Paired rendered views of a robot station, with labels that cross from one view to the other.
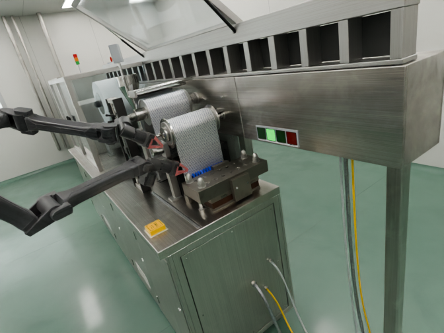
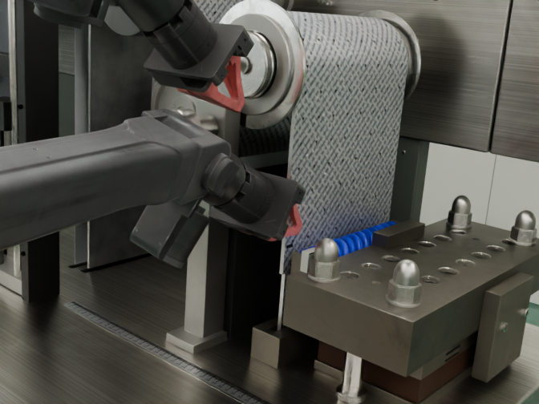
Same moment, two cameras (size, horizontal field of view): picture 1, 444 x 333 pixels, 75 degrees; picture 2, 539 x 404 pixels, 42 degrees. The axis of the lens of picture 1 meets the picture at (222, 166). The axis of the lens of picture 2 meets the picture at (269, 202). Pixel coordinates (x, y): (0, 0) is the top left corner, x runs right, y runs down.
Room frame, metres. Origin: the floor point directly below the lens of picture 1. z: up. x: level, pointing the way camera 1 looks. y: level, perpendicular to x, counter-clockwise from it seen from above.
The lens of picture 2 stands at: (0.57, 0.48, 1.31)
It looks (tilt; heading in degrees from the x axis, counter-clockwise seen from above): 15 degrees down; 340
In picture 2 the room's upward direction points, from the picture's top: 4 degrees clockwise
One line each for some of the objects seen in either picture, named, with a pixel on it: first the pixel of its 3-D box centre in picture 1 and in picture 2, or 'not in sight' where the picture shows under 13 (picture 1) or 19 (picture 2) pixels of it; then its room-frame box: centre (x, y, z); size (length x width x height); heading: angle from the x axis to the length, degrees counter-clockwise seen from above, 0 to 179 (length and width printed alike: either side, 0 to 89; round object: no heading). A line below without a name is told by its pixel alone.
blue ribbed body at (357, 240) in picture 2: (207, 170); (354, 246); (1.36, 0.07, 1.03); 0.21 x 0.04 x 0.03; 121
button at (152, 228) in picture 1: (154, 227); not in sight; (1.11, 0.34, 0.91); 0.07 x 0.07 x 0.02; 31
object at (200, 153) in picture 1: (201, 155); (345, 185); (1.37, 0.09, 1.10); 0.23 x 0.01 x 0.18; 121
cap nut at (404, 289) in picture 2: (200, 182); (405, 280); (1.17, 0.11, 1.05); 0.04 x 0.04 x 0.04
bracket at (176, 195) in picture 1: (168, 172); (200, 227); (1.37, 0.27, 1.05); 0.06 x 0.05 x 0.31; 121
